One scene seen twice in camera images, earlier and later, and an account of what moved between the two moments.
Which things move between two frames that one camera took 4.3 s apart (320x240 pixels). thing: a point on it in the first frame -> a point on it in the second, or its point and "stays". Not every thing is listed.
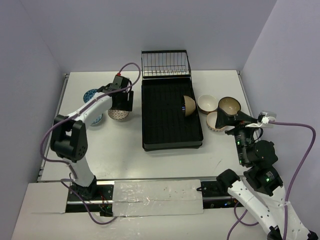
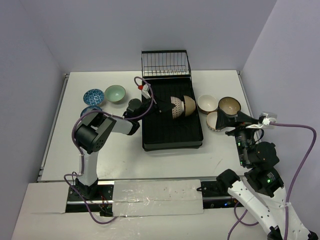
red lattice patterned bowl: x=118 y=114 -> x=179 y=108
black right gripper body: x=242 y=121 stays
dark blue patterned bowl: x=88 y=94 stays
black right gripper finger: x=223 y=119 stays
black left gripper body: x=122 y=105 -> x=155 y=105
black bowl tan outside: x=190 y=105 stays
